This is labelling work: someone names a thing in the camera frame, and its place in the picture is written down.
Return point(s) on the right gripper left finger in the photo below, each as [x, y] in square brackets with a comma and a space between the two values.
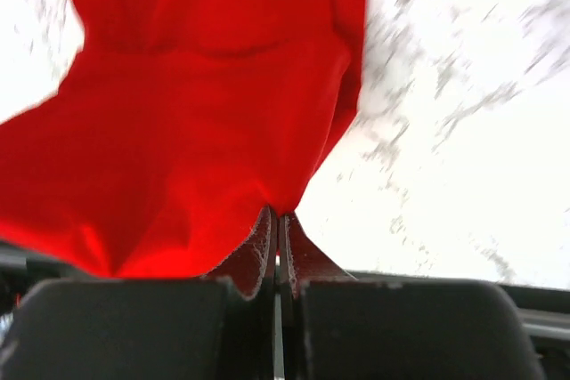
[246, 348]

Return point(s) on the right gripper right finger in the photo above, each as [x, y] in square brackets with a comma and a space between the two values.
[300, 260]

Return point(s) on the red t shirt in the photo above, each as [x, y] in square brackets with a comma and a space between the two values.
[178, 121]

